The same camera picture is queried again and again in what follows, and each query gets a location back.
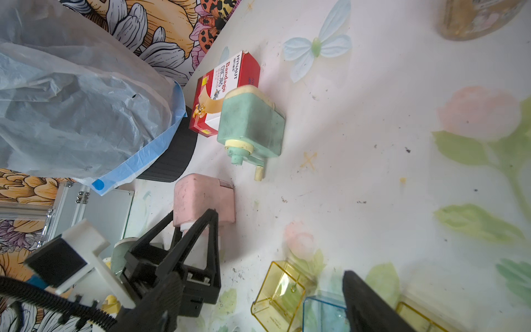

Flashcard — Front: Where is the yellow transparent shavings tray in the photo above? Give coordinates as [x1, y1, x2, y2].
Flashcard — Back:
[250, 261, 317, 331]

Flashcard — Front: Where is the floral table mat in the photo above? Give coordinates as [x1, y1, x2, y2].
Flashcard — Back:
[124, 0, 531, 332]

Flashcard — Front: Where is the dark green pencil sharpener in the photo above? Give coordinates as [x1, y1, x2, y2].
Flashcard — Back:
[110, 237, 138, 275]

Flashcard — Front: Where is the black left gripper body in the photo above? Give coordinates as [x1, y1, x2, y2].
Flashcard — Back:
[120, 248, 221, 318]

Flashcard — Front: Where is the silver metal case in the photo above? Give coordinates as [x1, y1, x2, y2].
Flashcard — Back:
[40, 181, 134, 259]

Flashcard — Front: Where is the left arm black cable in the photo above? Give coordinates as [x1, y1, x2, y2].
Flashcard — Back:
[0, 275, 119, 332]

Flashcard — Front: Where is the pink pencil sharpener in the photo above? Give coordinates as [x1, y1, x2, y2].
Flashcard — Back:
[173, 174, 236, 232]

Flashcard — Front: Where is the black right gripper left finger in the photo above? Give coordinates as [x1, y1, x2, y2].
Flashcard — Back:
[109, 272, 184, 331]

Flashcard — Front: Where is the yellow pencil sharpener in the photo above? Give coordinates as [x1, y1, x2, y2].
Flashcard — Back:
[101, 295, 122, 318]

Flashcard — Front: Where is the black bin with plastic liner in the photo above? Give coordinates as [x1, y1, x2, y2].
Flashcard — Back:
[1, 1, 196, 195]

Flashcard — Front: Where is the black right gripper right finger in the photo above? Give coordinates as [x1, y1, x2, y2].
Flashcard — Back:
[342, 271, 414, 332]

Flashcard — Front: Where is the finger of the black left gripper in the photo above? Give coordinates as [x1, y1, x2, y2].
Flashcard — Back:
[128, 211, 183, 265]
[156, 209, 221, 290]

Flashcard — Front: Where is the red white cardboard box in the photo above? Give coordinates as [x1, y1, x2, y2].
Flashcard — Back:
[189, 51, 261, 137]

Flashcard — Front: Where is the blue transparent shavings tray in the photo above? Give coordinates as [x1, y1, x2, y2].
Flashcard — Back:
[302, 291, 350, 332]

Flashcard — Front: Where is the mint green pencil sharpener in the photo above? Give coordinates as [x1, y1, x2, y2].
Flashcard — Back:
[217, 85, 286, 181]

